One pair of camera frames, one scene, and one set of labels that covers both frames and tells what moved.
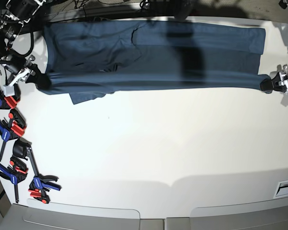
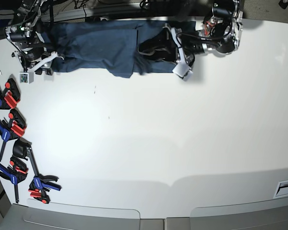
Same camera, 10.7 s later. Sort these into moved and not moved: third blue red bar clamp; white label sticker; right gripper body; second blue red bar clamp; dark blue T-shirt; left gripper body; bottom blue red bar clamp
Moved: dark blue T-shirt; left gripper body; right gripper body
Not moved: third blue red bar clamp; bottom blue red bar clamp; white label sticker; second blue red bar clamp
